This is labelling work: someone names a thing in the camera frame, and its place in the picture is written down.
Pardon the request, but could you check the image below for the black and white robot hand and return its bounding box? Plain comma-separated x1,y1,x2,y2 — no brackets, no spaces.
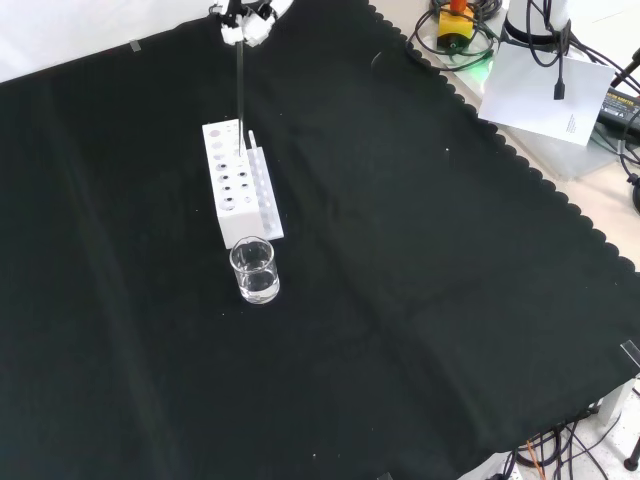
207,0,295,49

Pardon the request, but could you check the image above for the white test tube rack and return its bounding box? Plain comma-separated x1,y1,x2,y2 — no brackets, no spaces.
201,118,286,250

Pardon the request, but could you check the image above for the yellow stop button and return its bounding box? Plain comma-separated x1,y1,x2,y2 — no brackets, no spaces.
436,0,475,52

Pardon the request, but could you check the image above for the clear glass beaker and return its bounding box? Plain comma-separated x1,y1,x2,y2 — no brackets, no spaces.
228,238,281,306

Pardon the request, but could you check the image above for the black bench cloth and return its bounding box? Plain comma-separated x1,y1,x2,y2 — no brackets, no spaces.
0,0,640,480

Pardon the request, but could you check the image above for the pale white board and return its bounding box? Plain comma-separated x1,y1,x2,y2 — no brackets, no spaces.
478,43,617,148

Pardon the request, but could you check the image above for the black power adapter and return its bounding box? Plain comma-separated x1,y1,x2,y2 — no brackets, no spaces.
596,86,640,142

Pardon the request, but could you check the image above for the white table leg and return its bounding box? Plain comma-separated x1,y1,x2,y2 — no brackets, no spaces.
596,376,640,422

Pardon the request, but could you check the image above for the black looped cable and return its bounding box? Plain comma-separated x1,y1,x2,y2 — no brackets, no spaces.
403,0,502,69

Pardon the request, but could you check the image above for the black cable with plug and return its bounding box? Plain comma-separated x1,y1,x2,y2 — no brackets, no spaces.
527,0,571,102

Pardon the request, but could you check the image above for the black floor cable bundle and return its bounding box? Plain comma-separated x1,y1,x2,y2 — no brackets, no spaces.
497,417,640,480

